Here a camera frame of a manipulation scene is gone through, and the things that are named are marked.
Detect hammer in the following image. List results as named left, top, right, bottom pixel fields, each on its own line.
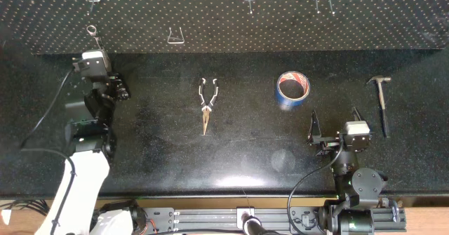
left=366, top=75, right=392, bottom=139

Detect mounting rail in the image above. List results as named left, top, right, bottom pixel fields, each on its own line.
left=135, top=206, right=408, bottom=235

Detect pliers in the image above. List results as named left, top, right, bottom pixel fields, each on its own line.
left=198, top=77, right=220, bottom=136

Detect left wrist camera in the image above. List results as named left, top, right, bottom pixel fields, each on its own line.
left=72, top=49, right=112, bottom=79

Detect black pegboard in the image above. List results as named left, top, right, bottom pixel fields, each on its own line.
left=0, top=0, right=449, bottom=55

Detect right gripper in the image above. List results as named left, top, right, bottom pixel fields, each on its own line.
left=306, top=106, right=364, bottom=156

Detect black cable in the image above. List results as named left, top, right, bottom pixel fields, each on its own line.
left=19, top=67, right=77, bottom=180
left=286, top=140, right=344, bottom=235

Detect roll of blue tape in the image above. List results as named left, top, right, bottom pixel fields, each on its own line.
left=274, top=70, right=311, bottom=108

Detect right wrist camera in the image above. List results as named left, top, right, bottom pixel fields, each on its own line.
left=342, top=120, right=373, bottom=153

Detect black wire bundle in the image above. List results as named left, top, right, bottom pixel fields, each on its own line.
left=0, top=199, right=51, bottom=217

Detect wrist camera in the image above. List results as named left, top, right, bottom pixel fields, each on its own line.
left=342, top=120, right=373, bottom=153
left=72, top=49, right=112, bottom=79

